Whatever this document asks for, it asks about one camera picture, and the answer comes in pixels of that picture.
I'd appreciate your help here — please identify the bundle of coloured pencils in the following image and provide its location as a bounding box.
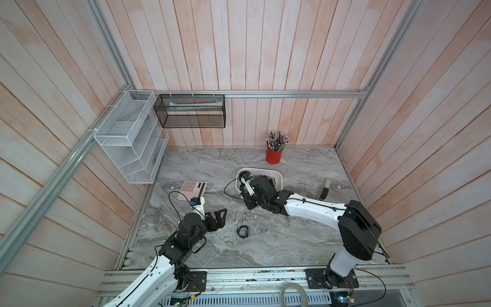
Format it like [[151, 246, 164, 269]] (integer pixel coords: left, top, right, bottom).
[[267, 130, 289, 152]]

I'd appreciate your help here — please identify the black watch with keychain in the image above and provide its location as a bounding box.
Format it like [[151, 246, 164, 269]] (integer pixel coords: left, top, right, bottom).
[[237, 225, 249, 239]]

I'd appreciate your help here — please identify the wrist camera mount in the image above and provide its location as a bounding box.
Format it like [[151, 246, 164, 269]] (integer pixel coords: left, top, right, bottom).
[[239, 171, 254, 196], [190, 197, 205, 220]]

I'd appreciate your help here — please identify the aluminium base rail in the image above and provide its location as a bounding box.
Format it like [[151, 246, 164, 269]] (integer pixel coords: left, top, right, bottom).
[[94, 265, 423, 306]]

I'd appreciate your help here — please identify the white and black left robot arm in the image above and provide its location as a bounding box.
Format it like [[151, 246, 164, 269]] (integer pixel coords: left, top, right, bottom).
[[106, 209, 227, 306]]

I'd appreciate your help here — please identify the black and cream utility knife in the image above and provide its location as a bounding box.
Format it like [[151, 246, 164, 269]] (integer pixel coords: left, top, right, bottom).
[[318, 179, 331, 201]]

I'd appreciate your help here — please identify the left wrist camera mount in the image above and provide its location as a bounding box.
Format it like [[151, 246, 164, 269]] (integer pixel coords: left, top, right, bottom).
[[190, 197, 205, 220]]

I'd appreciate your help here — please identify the red metal pencil bucket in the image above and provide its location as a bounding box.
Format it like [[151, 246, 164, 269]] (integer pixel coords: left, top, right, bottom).
[[265, 147, 283, 165]]

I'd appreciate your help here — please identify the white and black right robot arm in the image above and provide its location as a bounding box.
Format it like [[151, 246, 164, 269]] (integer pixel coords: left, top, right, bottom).
[[238, 171, 382, 289]]

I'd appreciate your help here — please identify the white plastic storage box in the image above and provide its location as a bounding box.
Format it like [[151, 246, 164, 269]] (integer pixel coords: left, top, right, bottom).
[[235, 167, 283, 193]]

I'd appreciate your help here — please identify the white wire mesh shelf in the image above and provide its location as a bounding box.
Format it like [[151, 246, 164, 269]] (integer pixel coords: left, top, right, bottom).
[[94, 90, 170, 184]]

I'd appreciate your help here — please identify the black mesh wall basket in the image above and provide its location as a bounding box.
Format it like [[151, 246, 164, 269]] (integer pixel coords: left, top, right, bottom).
[[153, 93, 226, 129]]

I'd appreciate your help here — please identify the white tape roll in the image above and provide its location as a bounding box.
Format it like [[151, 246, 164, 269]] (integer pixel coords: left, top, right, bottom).
[[279, 283, 308, 307]]

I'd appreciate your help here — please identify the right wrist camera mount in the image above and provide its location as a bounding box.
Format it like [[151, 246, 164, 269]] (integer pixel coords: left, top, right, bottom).
[[239, 171, 254, 196]]

